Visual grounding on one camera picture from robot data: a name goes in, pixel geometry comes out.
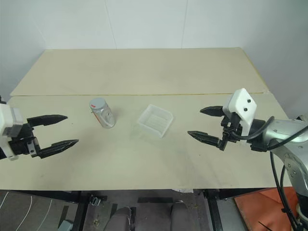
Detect clear plastic tray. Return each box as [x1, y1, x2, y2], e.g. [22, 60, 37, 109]
[137, 103, 175, 139]

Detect dark rounded shape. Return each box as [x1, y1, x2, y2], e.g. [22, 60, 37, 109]
[169, 200, 185, 231]
[108, 206, 132, 231]

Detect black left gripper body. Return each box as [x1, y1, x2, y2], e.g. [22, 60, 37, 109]
[8, 123, 41, 159]

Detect grey jar lid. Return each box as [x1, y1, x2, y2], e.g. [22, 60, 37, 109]
[89, 98, 107, 112]

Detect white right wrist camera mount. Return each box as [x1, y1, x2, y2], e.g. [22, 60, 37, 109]
[221, 88, 258, 145]

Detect clear plastic jar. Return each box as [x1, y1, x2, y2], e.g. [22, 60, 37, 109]
[89, 98, 116, 129]

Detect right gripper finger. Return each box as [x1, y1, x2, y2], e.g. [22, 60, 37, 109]
[200, 105, 225, 118]
[187, 130, 227, 152]

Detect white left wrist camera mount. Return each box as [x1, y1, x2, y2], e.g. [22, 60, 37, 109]
[0, 103, 25, 162]

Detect white floor cable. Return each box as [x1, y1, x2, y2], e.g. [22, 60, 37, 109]
[0, 192, 52, 231]

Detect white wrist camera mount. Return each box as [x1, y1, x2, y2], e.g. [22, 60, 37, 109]
[0, 103, 25, 162]
[221, 88, 258, 145]

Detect small grey floor box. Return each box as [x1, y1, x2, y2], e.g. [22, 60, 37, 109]
[58, 219, 74, 231]

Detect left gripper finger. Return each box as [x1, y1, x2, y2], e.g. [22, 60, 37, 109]
[38, 139, 80, 159]
[26, 114, 68, 128]

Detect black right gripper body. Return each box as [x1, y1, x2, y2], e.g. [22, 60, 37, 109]
[220, 112, 243, 143]

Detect orange floor mat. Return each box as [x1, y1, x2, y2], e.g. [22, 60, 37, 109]
[234, 187, 302, 231]

